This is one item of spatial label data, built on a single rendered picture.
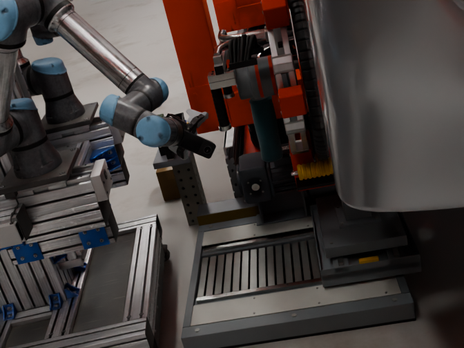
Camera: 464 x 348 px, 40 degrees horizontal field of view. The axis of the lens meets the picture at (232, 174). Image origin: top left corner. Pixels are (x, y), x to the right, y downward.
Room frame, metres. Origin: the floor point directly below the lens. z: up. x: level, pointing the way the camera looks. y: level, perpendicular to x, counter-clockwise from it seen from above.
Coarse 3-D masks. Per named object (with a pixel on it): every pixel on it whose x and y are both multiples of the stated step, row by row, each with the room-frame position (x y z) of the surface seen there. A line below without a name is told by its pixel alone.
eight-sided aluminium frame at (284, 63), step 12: (276, 48) 1.97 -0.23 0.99; (288, 48) 1.92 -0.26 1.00; (276, 60) 1.91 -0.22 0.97; (288, 60) 1.89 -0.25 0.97; (276, 72) 1.89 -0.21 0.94; (288, 72) 1.91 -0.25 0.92; (288, 120) 1.89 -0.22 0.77; (300, 120) 1.89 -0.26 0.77; (288, 132) 1.90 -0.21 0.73; (300, 132) 1.91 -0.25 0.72; (300, 144) 2.03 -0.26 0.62
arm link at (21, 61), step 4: (20, 48) 2.44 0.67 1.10; (20, 52) 2.43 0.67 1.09; (20, 56) 2.42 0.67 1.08; (20, 60) 2.41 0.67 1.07; (24, 60) 2.42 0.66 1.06; (28, 60) 2.44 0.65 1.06; (20, 64) 2.39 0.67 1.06; (24, 64) 2.40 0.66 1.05; (28, 64) 2.42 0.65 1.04; (24, 68) 2.40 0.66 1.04; (24, 72) 2.38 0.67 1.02; (24, 76) 2.37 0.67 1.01; (28, 88) 2.36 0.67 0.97
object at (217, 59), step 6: (264, 30) 2.14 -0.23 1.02; (258, 36) 2.13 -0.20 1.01; (264, 36) 2.12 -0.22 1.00; (228, 42) 2.13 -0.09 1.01; (216, 48) 2.08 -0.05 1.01; (222, 48) 2.10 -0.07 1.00; (228, 48) 2.13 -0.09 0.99; (216, 54) 2.02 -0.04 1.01; (216, 60) 2.00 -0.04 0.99; (222, 60) 2.02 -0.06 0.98
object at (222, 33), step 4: (264, 28) 2.18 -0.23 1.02; (220, 32) 2.30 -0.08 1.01; (224, 32) 2.32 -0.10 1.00; (244, 32) 2.21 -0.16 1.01; (248, 32) 2.20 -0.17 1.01; (252, 32) 2.19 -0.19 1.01; (256, 32) 2.19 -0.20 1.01; (260, 32) 2.19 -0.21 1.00; (220, 36) 2.25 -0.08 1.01; (224, 36) 2.23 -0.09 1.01; (228, 36) 2.22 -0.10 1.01; (232, 36) 2.21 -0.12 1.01; (236, 36) 2.21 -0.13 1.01; (220, 40) 2.25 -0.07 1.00; (224, 40) 2.23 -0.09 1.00; (228, 40) 2.22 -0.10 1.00
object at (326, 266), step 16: (320, 240) 2.14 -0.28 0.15; (320, 256) 2.03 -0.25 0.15; (352, 256) 1.98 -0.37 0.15; (368, 256) 1.96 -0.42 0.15; (384, 256) 1.93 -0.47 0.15; (400, 256) 1.88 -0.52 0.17; (416, 256) 1.87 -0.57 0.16; (320, 272) 1.91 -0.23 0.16; (336, 272) 1.91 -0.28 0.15; (352, 272) 1.90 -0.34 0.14; (368, 272) 1.89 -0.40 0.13; (384, 272) 1.88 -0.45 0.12; (400, 272) 1.87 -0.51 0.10
